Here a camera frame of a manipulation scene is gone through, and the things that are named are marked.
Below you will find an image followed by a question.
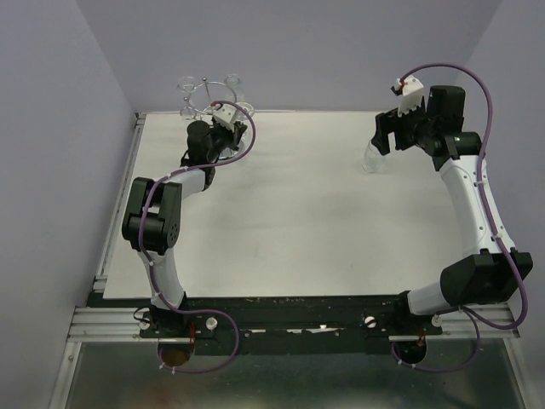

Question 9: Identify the short textured wine glass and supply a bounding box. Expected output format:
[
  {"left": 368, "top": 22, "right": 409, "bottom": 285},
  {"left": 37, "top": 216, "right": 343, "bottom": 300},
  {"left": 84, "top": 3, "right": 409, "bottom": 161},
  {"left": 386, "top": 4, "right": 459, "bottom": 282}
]
[{"left": 362, "top": 141, "right": 385, "bottom": 174}]

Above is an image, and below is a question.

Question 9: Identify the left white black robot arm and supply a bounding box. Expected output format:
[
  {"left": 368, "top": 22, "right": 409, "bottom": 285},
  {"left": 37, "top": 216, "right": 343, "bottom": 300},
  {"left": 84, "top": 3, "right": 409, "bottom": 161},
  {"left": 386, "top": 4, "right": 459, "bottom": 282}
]
[{"left": 121, "top": 119, "right": 248, "bottom": 337}]

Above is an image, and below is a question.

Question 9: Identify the chrome wine glass rack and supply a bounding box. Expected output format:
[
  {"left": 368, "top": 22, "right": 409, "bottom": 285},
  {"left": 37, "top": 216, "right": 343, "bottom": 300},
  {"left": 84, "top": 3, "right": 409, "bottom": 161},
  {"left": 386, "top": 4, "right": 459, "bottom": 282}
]
[{"left": 181, "top": 76, "right": 248, "bottom": 157}]

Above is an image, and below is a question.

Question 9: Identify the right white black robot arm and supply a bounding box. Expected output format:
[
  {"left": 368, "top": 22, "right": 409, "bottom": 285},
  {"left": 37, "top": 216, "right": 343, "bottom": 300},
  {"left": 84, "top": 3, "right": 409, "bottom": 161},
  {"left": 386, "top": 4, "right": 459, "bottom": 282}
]
[{"left": 364, "top": 77, "right": 533, "bottom": 334}]

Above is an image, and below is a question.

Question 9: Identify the tall stemmed wine glass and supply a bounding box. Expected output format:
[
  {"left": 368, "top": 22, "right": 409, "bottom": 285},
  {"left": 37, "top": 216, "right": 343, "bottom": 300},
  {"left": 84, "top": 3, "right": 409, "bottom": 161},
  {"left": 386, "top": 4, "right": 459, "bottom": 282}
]
[{"left": 234, "top": 101, "right": 255, "bottom": 148}]

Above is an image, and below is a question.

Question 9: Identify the back right textured glass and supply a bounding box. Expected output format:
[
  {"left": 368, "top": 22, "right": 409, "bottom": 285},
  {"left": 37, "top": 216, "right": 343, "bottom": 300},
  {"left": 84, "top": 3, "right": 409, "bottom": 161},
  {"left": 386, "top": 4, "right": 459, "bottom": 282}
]
[{"left": 224, "top": 73, "right": 245, "bottom": 103}]

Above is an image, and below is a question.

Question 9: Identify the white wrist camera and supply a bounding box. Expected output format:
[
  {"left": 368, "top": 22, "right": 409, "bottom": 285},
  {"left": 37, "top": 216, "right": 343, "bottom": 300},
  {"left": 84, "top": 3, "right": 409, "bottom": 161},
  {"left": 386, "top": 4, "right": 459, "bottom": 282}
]
[
  {"left": 212, "top": 103, "right": 238, "bottom": 131},
  {"left": 391, "top": 75, "right": 425, "bottom": 117}
]

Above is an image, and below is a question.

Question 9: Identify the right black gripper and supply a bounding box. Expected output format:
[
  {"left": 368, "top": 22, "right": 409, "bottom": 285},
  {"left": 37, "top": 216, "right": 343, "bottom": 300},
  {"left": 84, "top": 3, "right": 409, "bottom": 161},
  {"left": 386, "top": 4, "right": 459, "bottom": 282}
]
[{"left": 371, "top": 95, "right": 436, "bottom": 155}]

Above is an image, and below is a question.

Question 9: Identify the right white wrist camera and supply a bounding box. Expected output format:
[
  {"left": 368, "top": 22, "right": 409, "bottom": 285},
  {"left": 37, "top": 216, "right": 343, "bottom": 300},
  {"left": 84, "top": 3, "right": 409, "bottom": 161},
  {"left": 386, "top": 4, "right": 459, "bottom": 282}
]
[{"left": 391, "top": 75, "right": 425, "bottom": 117}]

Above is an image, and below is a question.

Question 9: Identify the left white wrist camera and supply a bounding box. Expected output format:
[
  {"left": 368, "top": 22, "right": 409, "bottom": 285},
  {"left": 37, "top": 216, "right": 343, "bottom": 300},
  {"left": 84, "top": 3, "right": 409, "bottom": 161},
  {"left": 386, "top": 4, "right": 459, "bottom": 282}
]
[{"left": 212, "top": 103, "right": 238, "bottom": 131}]

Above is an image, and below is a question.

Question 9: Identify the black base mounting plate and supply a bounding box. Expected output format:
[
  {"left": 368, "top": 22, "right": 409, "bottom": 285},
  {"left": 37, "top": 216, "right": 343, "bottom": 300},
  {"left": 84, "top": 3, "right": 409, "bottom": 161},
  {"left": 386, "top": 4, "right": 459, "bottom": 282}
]
[{"left": 140, "top": 294, "right": 442, "bottom": 355}]

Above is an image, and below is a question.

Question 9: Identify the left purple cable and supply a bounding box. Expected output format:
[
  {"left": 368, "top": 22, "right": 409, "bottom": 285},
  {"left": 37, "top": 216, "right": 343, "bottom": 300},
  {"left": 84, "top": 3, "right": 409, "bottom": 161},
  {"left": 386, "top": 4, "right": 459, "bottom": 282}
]
[{"left": 140, "top": 100, "right": 256, "bottom": 376}]

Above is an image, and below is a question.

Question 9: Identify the back left wine glass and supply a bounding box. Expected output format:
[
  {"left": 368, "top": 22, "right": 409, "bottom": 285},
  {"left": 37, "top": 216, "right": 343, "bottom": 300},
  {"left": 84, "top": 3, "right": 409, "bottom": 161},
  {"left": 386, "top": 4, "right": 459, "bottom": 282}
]
[{"left": 176, "top": 76, "right": 197, "bottom": 120}]

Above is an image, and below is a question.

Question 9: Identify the aluminium rail frame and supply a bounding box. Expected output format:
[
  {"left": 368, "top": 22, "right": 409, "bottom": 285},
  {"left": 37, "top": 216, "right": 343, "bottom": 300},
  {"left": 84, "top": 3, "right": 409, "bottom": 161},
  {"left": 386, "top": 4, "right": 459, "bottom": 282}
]
[{"left": 67, "top": 112, "right": 524, "bottom": 408}]

